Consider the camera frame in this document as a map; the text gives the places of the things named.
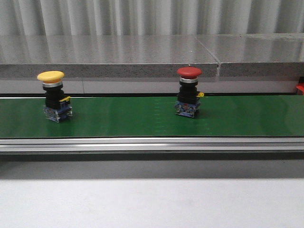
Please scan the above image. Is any grey stone slab right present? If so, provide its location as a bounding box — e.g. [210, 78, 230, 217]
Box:
[196, 33, 304, 80]

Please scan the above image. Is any yellow push button back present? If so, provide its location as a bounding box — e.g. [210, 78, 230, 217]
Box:
[37, 71, 73, 123]

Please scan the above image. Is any red push button back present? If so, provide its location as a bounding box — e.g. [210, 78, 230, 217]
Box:
[175, 66, 204, 118]

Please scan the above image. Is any grey stone slab left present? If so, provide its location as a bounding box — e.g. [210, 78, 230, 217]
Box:
[0, 35, 218, 80]

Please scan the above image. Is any white corrugated curtain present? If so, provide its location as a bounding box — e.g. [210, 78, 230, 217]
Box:
[0, 0, 304, 36]

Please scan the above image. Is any grey stone slab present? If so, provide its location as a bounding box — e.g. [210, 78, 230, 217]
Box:
[196, 33, 304, 80]
[0, 35, 218, 80]

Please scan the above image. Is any red plastic tray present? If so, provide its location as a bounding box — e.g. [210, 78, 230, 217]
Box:
[296, 83, 304, 95]

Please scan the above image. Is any green conveyor belt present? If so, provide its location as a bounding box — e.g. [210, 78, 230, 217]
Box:
[0, 95, 304, 138]

